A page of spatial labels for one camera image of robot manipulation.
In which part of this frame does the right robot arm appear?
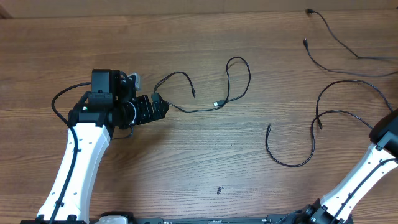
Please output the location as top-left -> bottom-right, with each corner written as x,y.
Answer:
295,110 -> 397,224

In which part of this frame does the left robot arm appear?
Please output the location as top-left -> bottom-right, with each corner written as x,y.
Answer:
33,69 -> 169,223

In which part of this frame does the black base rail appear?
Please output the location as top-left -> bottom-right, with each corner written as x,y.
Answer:
20,211 -> 354,224

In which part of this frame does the thick black USB cable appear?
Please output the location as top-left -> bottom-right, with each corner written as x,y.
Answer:
153,56 -> 252,113

